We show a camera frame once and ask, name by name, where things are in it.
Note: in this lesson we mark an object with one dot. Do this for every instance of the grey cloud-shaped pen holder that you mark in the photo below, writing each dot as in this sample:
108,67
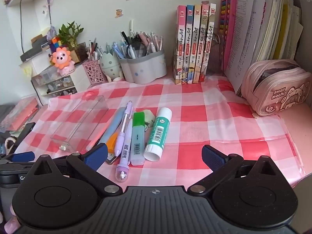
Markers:
143,68

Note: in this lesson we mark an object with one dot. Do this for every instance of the black flat box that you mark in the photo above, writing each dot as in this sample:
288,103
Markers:
36,50

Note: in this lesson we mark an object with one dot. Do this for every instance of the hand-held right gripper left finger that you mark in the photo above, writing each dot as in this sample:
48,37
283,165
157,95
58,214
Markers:
96,156

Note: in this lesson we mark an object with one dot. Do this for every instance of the purple mechanical pencil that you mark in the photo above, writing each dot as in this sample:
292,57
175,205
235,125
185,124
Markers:
124,146

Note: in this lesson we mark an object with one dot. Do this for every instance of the bunch of blue pens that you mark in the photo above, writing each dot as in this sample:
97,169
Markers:
114,48

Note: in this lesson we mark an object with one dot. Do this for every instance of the white eraser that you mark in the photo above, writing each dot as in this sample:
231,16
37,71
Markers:
148,117

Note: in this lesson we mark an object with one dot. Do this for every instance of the green bamboo plant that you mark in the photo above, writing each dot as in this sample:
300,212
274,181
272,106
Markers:
70,33

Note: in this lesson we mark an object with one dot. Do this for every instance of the pink lion toy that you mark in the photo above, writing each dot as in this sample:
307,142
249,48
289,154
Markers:
63,59

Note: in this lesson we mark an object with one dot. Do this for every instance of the clear acrylic bookend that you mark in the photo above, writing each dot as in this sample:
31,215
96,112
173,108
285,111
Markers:
217,56

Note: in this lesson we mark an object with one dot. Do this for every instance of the black phone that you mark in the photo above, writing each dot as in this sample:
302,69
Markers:
23,134

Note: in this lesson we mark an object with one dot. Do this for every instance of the white drawer organizer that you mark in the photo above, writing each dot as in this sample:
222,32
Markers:
73,85

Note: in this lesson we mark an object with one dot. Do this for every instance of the dark pencil lead refill case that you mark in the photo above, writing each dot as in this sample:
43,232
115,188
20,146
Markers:
111,159

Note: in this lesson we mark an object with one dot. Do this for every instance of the pink abacus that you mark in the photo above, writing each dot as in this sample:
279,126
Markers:
229,29

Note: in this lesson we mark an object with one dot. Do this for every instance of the light blue pen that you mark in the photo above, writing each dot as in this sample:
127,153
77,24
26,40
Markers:
113,124

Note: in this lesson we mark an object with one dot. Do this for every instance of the clear plastic pencil box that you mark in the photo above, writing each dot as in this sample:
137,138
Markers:
80,126

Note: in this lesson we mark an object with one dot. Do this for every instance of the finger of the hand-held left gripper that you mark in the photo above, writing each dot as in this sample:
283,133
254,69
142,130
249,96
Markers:
23,156

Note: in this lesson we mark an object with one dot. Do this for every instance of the comic book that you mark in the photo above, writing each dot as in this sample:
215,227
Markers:
189,41
210,41
180,41
202,41
195,41

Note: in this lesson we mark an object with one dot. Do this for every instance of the stack of papers and books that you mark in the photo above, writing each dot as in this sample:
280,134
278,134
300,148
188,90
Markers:
256,29

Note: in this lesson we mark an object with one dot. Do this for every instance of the colourful puzzle cube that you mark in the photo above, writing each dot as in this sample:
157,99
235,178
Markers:
54,42

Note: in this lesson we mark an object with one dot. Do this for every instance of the pink box with clear lid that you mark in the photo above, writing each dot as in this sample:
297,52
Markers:
22,114

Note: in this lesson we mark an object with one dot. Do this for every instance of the bunch of assorted pens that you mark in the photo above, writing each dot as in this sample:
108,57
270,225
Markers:
139,43

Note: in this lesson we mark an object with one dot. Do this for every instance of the white storage box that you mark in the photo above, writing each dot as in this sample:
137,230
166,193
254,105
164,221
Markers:
36,65

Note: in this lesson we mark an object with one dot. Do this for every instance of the clear lidded storage box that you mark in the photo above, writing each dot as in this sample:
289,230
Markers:
46,74

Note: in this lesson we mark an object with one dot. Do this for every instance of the purple hanging pouch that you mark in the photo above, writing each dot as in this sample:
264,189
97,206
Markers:
51,31

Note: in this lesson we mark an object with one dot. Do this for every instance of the person's left hand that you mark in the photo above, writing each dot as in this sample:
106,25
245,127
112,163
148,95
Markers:
7,225

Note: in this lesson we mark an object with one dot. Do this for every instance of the green highlighter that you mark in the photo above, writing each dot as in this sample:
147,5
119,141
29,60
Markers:
137,141

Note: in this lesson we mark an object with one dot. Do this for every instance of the pink pencil pouch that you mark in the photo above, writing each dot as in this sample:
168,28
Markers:
275,95

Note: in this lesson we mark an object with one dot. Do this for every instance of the clear glass plant vase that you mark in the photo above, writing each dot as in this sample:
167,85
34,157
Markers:
80,52

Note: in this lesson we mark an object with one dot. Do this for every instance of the pink checkered tablecloth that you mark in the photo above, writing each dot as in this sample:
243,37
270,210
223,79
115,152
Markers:
195,117

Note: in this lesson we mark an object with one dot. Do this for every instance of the egg-shaped pen holder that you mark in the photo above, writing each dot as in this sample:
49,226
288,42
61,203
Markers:
109,65

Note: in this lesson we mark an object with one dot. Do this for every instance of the pink perforated pen holder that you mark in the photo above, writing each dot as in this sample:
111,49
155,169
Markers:
93,73

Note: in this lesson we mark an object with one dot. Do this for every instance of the orange highlighter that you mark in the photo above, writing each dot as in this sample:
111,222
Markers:
111,144

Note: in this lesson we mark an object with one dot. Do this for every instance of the green white glue stick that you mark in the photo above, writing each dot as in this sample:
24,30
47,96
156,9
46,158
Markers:
158,131

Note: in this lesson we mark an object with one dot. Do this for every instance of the bunch of slim pens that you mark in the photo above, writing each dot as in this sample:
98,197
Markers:
93,50

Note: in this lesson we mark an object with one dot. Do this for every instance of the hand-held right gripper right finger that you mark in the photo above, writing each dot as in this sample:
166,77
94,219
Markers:
214,158

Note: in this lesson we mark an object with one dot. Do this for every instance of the small animal wall sticker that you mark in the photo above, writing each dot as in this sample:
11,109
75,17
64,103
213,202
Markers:
118,13

